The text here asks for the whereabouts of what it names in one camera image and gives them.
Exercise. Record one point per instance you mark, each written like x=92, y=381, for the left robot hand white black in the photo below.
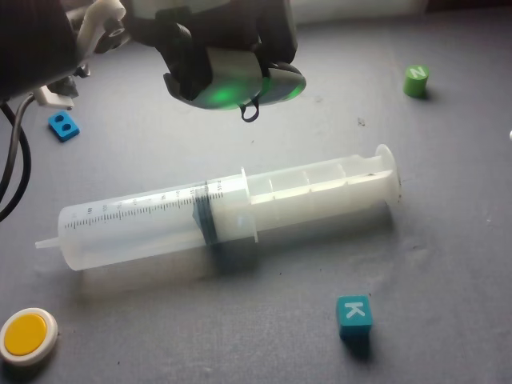
x=224, y=68

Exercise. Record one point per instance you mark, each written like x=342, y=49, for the large clear plastic syringe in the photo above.
x=140, y=228

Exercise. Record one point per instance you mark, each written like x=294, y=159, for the blue block with two holes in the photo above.
x=64, y=127

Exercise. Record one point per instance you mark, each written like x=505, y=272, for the green cylinder letter N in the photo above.
x=416, y=82

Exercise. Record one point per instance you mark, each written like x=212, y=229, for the grey tablecloth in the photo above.
x=400, y=248

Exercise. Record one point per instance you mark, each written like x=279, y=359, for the teal cube letter K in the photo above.
x=354, y=316

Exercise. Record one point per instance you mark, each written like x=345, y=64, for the yellow button white rim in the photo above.
x=24, y=334

